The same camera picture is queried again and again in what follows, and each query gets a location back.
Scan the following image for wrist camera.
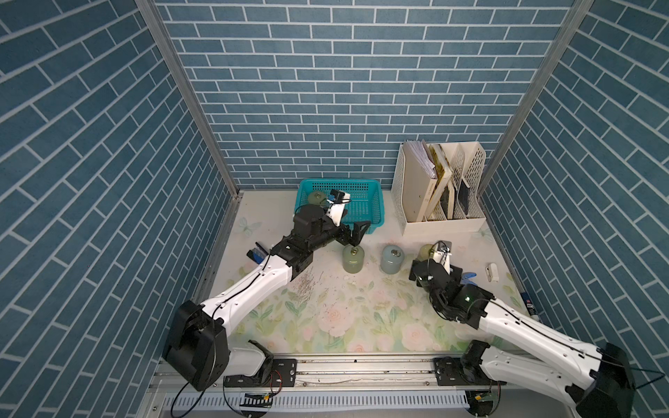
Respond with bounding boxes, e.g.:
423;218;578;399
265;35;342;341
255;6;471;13
326;190;352;226
430;240;452;274

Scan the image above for papers in organizer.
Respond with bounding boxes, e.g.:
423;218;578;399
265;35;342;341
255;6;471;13
402;140;437;179

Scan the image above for blue plastic clip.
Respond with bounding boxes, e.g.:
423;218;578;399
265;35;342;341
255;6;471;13
461;272;477;285

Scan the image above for yellow tea canister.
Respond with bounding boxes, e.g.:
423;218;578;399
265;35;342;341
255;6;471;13
416;244;434;261

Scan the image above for teal plastic basket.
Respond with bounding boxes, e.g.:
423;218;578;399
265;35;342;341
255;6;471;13
294;179;384;234

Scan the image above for white small device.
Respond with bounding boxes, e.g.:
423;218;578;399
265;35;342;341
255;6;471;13
485;262;500;282

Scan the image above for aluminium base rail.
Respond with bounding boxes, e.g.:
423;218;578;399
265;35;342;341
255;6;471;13
138;350;577;417

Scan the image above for floral table mat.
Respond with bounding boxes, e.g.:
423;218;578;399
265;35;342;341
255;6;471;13
211;191;527;355

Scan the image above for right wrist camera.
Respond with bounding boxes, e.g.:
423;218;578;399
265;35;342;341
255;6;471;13
430;240;452;274

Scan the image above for dark marker pen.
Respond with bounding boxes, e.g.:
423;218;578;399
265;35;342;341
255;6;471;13
520;292;540;322

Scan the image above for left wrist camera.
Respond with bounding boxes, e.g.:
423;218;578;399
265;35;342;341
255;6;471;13
326;190;352;226

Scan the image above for blue-grey tea canister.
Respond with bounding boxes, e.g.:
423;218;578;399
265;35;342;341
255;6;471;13
381;245;405;275

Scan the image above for green tea canister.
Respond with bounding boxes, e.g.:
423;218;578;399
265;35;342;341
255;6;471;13
308;190;328;206
343;245;365;274

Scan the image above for yellow book in organizer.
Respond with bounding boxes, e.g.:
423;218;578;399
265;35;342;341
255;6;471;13
427;145;452;217

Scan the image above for white desktop file organizer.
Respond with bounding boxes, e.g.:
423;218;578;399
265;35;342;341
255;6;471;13
391;142;486;237

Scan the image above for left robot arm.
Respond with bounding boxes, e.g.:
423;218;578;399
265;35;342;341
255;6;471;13
163;189;371;391

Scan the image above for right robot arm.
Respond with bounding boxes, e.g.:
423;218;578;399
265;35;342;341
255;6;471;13
409;260;636;417

